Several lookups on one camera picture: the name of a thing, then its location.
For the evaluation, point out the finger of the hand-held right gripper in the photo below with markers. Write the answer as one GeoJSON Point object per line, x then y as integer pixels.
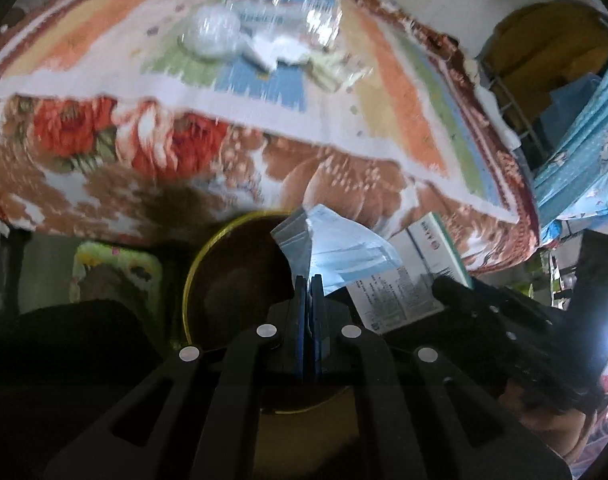
{"type": "Point", "coordinates": [463, 296]}

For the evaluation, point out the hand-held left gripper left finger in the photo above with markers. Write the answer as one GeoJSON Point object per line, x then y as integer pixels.
{"type": "Point", "coordinates": [301, 327]}

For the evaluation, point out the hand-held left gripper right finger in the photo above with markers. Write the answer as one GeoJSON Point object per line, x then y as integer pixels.
{"type": "Point", "coordinates": [317, 327]}

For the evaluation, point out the white box with green edge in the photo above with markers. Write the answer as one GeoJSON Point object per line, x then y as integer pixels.
{"type": "Point", "coordinates": [408, 280]}

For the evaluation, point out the blue face mask packet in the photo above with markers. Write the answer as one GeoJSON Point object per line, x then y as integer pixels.
{"type": "Point", "coordinates": [339, 252]}

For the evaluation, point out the brown bin with yellow rim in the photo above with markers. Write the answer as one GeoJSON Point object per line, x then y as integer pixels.
{"type": "Point", "coordinates": [234, 280]}

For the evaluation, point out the clear wrapper with yellow print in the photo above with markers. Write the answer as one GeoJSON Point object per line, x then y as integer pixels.
{"type": "Point", "coordinates": [336, 67]}

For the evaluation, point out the white tissue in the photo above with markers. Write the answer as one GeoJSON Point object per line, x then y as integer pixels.
{"type": "Point", "coordinates": [276, 52]}

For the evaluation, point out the person's right forearm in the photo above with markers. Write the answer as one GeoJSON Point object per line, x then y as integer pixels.
{"type": "Point", "coordinates": [558, 432]}

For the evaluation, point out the white cloth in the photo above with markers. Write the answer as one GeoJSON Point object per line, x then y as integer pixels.
{"type": "Point", "coordinates": [498, 120]}

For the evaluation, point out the green floral plastic stool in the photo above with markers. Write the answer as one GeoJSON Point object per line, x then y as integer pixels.
{"type": "Point", "coordinates": [114, 275]}

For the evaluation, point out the metal rack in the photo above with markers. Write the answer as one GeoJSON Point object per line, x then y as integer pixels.
{"type": "Point", "coordinates": [513, 105]}

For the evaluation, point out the floral blanket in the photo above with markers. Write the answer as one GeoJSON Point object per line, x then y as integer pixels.
{"type": "Point", "coordinates": [134, 160]}

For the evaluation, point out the yellow cloth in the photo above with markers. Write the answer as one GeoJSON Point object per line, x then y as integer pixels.
{"type": "Point", "coordinates": [548, 40]}

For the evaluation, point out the clear round plastic bag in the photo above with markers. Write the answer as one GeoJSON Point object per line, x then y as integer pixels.
{"type": "Point", "coordinates": [211, 32]}

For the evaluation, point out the clear flat plastic packet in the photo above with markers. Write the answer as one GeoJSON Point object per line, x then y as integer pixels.
{"type": "Point", "coordinates": [284, 7]}

